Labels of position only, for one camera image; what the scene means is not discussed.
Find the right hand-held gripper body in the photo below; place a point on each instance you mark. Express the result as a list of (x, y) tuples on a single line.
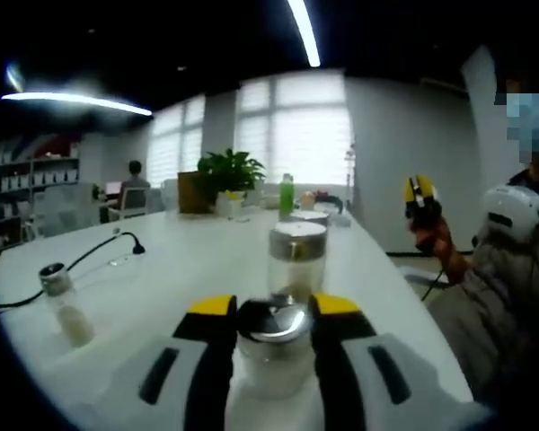
[(426, 215)]

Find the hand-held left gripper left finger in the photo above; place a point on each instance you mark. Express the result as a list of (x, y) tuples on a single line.
[(117, 404)]

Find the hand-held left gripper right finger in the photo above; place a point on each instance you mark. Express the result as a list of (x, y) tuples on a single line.
[(431, 399)]

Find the glass seasoning bottle steel lid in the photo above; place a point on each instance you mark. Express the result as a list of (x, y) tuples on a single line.
[(67, 310), (296, 244), (274, 359), (314, 217)]

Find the orange drink bottle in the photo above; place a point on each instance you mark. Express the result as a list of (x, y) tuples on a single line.
[(306, 202)]

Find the green drink bottle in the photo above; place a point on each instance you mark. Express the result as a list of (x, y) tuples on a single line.
[(286, 197)]

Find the person's right hand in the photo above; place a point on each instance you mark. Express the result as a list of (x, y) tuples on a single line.
[(435, 247)]

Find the metal stand pole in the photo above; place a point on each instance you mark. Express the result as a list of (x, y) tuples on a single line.
[(351, 179)]

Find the white chest device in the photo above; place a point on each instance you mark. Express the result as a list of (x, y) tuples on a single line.
[(507, 211)]

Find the person's grey patterned shirt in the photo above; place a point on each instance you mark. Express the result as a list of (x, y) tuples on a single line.
[(498, 314)]

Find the large window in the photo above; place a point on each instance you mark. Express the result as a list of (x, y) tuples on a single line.
[(305, 134)]

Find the green potted plant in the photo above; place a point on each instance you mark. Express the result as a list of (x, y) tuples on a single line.
[(231, 170)]

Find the white plant pot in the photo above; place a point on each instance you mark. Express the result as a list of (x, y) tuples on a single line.
[(224, 208)]

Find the long curved ceiling light strip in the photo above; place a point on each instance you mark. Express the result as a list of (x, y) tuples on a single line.
[(307, 36)]

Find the grey mesh office chair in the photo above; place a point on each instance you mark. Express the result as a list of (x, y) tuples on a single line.
[(69, 211)]

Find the white framed office chair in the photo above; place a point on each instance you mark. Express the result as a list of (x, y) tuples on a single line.
[(132, 204)]

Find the brown cardboard box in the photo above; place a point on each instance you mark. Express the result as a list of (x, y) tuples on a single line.
[(193, 193)]

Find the shelf unit with white bins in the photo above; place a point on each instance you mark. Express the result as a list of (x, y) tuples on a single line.
[(36, 179)]

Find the narrow window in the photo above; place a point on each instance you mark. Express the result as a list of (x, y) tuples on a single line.
[(175, 143)]

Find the straight ceiling light strip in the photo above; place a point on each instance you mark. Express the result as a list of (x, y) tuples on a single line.
[(81, 101)]

